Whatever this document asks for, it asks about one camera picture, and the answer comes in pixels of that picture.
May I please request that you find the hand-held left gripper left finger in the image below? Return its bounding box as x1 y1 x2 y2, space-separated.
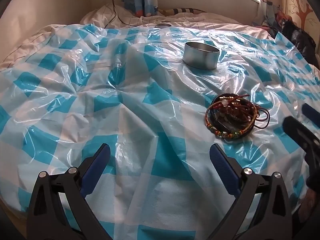
27 143 111 240

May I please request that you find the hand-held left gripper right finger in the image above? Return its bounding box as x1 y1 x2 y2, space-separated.
209 144 293 240

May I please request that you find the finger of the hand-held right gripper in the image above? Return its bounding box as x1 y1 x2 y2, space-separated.
301 103 320 128
282 116 320 155

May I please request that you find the pile of bracelets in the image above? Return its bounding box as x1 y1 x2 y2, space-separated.
205 94 270 139

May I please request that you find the round metal tin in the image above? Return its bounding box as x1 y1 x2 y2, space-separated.
182 42 220 70

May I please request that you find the blue checkered plastic sheet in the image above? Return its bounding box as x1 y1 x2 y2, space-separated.
0 23 320 240

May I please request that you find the black plastic bag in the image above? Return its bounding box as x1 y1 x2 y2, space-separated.
276 20 318 67

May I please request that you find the wardrobe with tree print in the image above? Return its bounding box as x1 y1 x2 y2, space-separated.
282 0 320 34

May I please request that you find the white bedding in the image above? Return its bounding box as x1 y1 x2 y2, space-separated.
0 4 275 68

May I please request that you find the striped pillow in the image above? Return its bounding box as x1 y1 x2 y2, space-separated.
159 7 208 15

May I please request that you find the black charger cable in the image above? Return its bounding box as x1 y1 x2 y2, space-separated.
104 0 140 28

